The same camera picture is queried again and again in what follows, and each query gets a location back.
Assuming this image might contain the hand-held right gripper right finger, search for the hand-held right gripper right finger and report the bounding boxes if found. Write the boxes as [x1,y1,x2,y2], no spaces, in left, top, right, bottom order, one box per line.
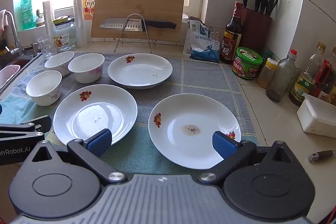
[197,131,300,185]

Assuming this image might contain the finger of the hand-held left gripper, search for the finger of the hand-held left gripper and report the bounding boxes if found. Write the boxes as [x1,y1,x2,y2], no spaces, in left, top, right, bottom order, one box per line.
[0,115,52,146]

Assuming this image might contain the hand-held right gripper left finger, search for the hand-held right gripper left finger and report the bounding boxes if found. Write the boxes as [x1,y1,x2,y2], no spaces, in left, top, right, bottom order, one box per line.
[32,129,128,186]

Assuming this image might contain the small jar yellow cap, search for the small jar yellow cap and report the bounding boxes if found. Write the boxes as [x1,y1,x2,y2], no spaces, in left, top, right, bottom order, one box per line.
[257,58,279,89]

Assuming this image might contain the steel sink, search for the steel sink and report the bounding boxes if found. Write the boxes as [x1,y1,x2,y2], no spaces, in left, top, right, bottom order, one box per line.
[0,52,42,93]

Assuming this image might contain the red labelled bottle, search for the red labelled bottle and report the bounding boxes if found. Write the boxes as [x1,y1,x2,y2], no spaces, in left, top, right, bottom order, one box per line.
[314,47,336,102]

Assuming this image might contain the pink striped cloth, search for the pink striped cloth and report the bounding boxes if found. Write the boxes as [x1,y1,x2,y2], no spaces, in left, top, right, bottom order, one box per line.
[0,9,9,31]

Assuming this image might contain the metal wire rack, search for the metal wire rack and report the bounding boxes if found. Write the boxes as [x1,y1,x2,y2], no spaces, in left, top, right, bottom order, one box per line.
[113,13,157,53]

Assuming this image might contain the metal faucet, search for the metal faucet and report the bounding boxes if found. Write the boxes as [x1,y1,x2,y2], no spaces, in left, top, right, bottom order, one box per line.
[0,10,24,56]

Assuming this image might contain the white pink-rimmed basin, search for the white pink-rimmed basin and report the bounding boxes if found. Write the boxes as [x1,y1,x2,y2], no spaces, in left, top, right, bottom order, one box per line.
[0,64,21,89]

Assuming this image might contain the short clear plastic roll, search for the short clear plastic roll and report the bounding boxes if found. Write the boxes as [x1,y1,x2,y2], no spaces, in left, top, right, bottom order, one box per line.
[43,0,55,38]

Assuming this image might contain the green lidded tub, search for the green lidded tub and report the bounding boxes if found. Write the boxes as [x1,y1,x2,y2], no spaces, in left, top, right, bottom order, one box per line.
[231,47,263,81]

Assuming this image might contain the small potted plant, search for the small potted plant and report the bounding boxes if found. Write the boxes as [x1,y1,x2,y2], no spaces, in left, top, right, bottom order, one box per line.
[35,9,45,28]

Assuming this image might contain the black scissors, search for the black scissors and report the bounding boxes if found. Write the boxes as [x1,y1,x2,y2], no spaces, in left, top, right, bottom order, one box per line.
[266,0,279,16]

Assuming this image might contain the tall clear plastic roll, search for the tall clear plastic roll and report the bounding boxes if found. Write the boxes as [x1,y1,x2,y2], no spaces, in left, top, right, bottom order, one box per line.
[73,0,87,47]

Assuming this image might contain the black-handled kitchen knife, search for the black-handled kitchen knife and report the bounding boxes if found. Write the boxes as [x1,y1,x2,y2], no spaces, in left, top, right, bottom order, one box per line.
[99,18,178,32]

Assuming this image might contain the white plastic container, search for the white plastic container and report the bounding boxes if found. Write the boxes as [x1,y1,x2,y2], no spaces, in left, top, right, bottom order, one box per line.
[297,94,336,138]

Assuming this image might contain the green detergent bottle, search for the green detergent bottle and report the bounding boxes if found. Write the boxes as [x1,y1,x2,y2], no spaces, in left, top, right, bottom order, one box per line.
[20,0,37,31]

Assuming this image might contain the grey checked towel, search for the grey checked towel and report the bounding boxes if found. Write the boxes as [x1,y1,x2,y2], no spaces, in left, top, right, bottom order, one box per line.
[0,51,259,176]

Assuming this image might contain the clear bottle red cap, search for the clear bottle red cap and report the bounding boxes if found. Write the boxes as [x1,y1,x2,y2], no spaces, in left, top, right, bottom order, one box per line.
[266,49,298,103]

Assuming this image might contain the white fruit-print plate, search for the white fruit-print plate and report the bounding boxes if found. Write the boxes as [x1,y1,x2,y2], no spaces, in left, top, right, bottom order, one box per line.
[53,84,138,146]
[108,53,173,90]
[148,93,242,170]

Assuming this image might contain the dark vinegar bottle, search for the dark vinegar bottle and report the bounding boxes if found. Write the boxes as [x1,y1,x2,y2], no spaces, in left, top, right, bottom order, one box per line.
[219,1,243,64]

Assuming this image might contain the small brown-handled tool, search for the small brown-handled tool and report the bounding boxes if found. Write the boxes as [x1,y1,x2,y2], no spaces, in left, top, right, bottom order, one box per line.
[308,150,336,162]

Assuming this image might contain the white blue salt bag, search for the white blue salt bag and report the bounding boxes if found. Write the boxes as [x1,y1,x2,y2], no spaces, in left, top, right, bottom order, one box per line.
[183,17,220,64]

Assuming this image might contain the glass jar yellow lid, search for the glass jar yellow lid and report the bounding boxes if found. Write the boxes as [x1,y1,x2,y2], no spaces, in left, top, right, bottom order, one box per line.
[53,17,76,52]

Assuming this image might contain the white floral bowl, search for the white floral bowl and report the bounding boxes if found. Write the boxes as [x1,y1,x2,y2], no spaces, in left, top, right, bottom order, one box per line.
[26,70,63,106]
[44,51,75,77]
[68,53,105,83]

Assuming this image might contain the dark red knife block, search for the dark red knife block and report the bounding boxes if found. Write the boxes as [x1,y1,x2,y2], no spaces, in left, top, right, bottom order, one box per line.
[240,7,273,56]

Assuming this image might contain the yellow oil bottle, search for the yellow oil bottle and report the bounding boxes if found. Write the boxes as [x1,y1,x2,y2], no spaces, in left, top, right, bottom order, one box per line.
[289,42,327,106]

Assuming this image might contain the clear glass cup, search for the clear glass cup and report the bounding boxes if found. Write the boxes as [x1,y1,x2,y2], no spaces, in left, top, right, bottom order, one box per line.
[37,35,57,60]

